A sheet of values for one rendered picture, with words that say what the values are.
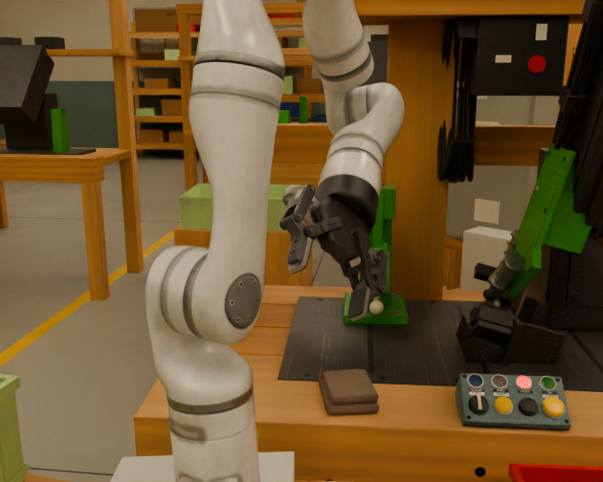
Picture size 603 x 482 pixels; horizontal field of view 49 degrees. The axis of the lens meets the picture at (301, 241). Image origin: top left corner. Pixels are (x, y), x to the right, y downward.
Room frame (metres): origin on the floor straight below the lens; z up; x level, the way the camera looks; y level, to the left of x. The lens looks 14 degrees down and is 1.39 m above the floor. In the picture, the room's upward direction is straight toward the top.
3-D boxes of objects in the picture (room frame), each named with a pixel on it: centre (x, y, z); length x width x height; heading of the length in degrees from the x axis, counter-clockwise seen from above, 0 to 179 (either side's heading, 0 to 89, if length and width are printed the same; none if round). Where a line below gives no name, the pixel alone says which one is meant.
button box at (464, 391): (0.89, -0.31, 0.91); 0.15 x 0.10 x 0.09; 85
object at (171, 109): (10.97, 1.35, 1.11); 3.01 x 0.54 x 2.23; 82
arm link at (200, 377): (0.64, 0.10, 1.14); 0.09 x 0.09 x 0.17; 55
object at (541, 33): (1.39, -0.43, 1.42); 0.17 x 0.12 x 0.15; 85
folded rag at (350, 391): (0.93, -0.07, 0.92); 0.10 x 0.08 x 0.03; 6
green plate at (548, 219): (1.11, -0.45, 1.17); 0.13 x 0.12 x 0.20; 85
